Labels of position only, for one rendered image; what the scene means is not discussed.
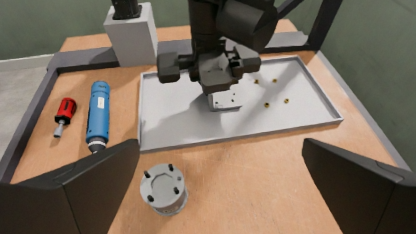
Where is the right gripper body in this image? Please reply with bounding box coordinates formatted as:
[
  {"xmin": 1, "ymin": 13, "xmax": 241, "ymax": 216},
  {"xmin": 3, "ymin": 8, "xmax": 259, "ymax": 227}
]
[{"xmin": 157, "ymin": 28, "xmax": 262, "ymax": 84}]

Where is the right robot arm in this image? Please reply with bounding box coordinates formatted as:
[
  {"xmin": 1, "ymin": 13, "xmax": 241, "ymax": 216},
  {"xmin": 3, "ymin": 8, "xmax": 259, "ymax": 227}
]
[{"xmin": 111, "ymin": 0, "xmax": 279, "ymax": 94}]

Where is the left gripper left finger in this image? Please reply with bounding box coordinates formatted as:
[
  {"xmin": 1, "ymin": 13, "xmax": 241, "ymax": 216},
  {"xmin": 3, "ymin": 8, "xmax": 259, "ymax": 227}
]
[{"xmin": 0, "ymin": 138, "xmax": 140, "ymax": 234}]

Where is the red-handled nut driver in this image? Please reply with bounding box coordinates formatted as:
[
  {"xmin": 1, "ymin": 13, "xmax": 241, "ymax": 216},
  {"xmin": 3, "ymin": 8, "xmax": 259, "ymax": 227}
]
[{"xmin": 53, "ymin": 98, "xmax": 76, "ymax": 139}]

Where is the grey metal l-bracket with holes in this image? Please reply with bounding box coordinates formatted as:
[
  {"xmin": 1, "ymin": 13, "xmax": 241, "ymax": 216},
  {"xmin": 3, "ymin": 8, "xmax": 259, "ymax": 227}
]
[{"xmin": 207, "ymin": 85, "xmax": 242, "ymax": 112}]

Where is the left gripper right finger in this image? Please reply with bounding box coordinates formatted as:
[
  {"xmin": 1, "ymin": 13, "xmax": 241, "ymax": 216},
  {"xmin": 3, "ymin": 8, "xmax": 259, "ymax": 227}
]
[{"xmin": 301, "ymin": 138, "xmax": 416, "ymax": 234}]

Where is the blue cordless screwdriver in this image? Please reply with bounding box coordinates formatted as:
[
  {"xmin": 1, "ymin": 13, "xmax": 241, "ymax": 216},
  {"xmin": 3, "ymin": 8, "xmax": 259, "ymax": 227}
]
[{"xmin": 86, "ymin": 80, "xmax": 110, "ymax": 154}]

